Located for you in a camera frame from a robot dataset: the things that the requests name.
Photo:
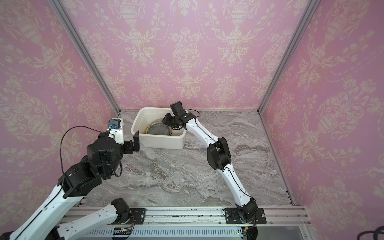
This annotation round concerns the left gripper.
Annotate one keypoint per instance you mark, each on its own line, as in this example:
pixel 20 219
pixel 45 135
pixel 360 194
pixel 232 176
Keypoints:
pixel 129 144

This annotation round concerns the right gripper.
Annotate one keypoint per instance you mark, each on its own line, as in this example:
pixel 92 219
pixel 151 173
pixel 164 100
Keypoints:
pixel 173 120

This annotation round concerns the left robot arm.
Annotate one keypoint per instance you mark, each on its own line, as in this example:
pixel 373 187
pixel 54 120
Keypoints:
pixel 74 184

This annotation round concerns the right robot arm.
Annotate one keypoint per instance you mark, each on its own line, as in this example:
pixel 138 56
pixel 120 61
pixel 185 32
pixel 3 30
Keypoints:
pixel 218 157

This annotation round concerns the white plastic bin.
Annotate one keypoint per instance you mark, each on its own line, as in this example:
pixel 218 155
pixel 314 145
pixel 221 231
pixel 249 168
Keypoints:
pixel 153 133

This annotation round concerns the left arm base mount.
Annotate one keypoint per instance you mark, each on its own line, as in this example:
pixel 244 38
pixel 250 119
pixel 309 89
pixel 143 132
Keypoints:
pixel 136 215

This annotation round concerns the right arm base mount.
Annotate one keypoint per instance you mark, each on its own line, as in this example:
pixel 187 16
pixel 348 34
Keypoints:
pixel 234 216

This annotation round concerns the left corner aluminium post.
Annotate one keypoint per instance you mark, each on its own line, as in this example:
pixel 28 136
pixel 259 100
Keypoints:
pixel 75 36

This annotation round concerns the aluminium front rail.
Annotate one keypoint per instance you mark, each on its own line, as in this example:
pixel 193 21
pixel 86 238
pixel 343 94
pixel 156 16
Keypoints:
pixel 199 223

